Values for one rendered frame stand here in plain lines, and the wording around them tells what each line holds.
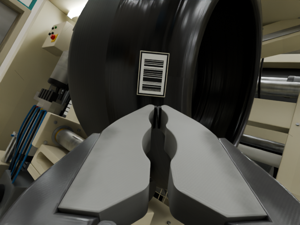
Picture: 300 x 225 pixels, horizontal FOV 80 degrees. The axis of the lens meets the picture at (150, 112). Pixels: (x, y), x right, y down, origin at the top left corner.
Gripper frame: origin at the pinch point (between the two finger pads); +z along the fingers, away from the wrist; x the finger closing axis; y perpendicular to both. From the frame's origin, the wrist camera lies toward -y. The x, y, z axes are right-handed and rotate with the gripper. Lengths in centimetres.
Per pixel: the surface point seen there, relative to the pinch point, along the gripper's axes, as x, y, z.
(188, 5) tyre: 4.3, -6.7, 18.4
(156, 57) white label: 0.1, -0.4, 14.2
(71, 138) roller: -20.4, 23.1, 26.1
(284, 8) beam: 49, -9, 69
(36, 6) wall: -237, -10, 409
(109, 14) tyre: -7.6, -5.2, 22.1
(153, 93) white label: 0.0, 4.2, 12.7
